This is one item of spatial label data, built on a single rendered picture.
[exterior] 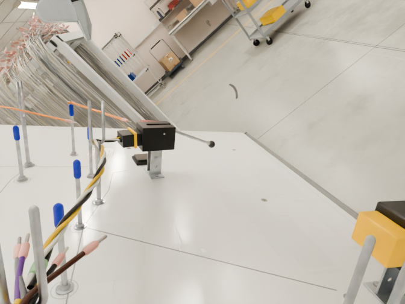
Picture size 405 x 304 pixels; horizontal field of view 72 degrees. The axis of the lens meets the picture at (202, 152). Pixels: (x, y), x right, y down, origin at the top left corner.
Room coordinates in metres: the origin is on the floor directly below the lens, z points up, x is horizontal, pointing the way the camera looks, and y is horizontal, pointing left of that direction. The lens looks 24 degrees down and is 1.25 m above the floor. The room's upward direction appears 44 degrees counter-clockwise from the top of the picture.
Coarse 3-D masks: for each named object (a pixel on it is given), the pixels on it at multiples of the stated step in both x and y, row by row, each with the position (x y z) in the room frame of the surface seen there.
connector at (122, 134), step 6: (120, 132) 0.45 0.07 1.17; (126, 132) 0.45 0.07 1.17; (138, 132) 0.45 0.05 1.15; (120, 138) 0.45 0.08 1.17; (126, 138) 0.44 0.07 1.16; (132, 138) 0.44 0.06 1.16; (138, 138) 0.44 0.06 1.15; (120, 144) 0.45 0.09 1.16; (126, 144) 0.44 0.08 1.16; (132, 144) 0.44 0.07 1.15; (138, 144) 0.44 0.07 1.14
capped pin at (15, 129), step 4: (16, 128) 0.45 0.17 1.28; (16, 132) 0.45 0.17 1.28; (16, 136) 0.45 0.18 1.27; (16, 140) 0.45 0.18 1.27; (16, 144) 0.45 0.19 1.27; (16, 148) 0.45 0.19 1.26; (20, 152) 0.45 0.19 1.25; (20, 156) 0.45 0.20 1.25; (20, 160) 0.45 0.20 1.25; (20, 164) 0.45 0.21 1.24; (20, 168) 0.45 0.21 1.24; (20, 172) 0.45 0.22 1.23; (20, 176) 0.45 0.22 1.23; (24, 176) 0.46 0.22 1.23; (16, 180) 0.45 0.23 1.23; (20, 180) 0.45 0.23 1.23; (24, 180) 0.45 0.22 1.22
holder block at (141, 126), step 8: (144, 128) 0.44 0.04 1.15; (152, 128) 0.44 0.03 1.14; (160, 128) 0.44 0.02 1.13; (168, 128) 0.45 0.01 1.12; (144, 136) 0.44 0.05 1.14; (152, 136) 0.44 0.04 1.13; (160, 136) 0.44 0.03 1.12; (168, 136) 0.45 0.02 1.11; (144, 144) 0.44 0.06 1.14; (152, 144) 0.44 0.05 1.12; (160, 144) 0.44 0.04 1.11; (168, 144) 0.45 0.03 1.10
